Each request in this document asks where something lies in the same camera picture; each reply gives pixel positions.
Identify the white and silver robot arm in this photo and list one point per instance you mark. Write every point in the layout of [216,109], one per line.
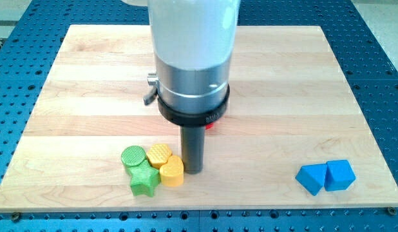
[193,42]

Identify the wooden board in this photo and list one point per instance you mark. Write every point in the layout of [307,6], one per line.
[290,105]

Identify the red block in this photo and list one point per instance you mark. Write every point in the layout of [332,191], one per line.
[209,126]

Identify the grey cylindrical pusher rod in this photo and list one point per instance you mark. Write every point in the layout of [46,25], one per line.
[192,142]

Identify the yellow hexagon block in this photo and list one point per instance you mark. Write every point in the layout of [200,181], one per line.
[158,155]

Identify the yellow heart block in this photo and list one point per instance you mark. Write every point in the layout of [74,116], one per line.
[172,173]

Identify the green cylinder block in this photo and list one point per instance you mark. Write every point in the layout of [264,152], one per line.
[132,156]

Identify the green star block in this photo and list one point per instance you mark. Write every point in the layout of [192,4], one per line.
[144,179]

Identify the blue triangular block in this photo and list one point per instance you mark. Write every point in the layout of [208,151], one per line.
[312,177]

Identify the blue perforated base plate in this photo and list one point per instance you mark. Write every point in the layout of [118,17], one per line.
[27,56]

